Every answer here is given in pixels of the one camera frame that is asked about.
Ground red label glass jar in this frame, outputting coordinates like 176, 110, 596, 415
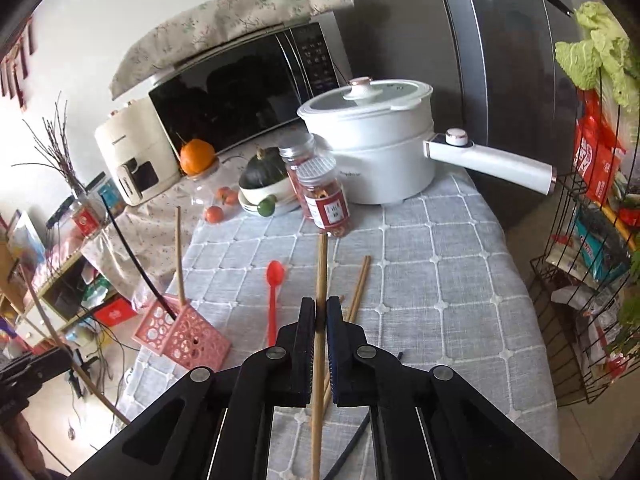
70, 195, 103, 237

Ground black cable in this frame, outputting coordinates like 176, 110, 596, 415
65, 310, 132, 403

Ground white electric pot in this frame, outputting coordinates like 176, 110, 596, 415
297, 77, 558, 206

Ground green pumpkin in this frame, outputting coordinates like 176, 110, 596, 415
240, 147, 291, 191

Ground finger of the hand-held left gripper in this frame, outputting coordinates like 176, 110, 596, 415
0, 346, 72, 387

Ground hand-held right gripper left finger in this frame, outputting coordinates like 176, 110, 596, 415
75, 297, 317, 480

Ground goji berry jar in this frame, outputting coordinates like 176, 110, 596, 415
278, 133, 317, 211

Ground floral tablecloth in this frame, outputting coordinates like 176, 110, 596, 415
80, 127, 326, 311

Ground black chopstick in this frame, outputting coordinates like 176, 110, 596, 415
101, 194, 178, 322
324, 351, 404, 480

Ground pink utensil basket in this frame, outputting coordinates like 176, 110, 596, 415
132, 294, 233, 370

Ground grey refrigerator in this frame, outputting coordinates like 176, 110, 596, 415
320, 0, 601, 231

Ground red printed packet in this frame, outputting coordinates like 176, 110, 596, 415
572, 87, 626, 206

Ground napa cabbage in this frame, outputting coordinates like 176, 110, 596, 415
555, 2, 640, 108

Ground dry branches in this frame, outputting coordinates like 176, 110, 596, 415
12, 92, 83, 196

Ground floral cloth cover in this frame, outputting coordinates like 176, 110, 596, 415
109, 0, 355, 101

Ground clear glass jar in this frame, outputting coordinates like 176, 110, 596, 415
176, 157, 241, 223

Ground red hanging decoration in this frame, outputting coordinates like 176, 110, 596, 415
0, 17, 38, 108

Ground large orange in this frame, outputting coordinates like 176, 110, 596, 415
180, 138, 216, 176

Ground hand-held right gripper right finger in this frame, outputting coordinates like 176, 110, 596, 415
326, 297, 576, 480

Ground grey checked tablecloth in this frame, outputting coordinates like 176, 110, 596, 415
115, 167, 561, 480

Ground black microwave oven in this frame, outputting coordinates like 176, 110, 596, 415
148, 21, 351, 155

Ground black lid plastic jar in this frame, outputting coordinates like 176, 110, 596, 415
87, 172, 126, 218

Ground red plastic spoon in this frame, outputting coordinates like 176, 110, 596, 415
266, 260, 286, 347

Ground black wire rack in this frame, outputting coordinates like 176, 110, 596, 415
530, 75, 640, 408

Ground white bowl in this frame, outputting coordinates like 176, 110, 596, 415
238, 177, 298, 207

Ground dried fruit jar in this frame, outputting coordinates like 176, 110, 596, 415
296, 152, 349, 238

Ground red cardboard box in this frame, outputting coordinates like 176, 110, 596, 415
95, 297, 137, 331

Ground white plate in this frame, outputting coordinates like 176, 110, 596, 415
239, 197, 303, 217

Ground cream air fryer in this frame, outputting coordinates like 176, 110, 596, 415
95, 97, 182, 207

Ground glass pot lid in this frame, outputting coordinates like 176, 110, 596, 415
297, 77, 433, 117

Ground wooden chopstick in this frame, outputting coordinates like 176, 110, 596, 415
15, 260, 130, 424
310, 234, 329, 480
322, 255, 372, 411
174, 206, 190, 308
320, 255, 370, 418

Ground low wooden cabinet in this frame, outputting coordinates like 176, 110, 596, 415
20, 240, 121, 341

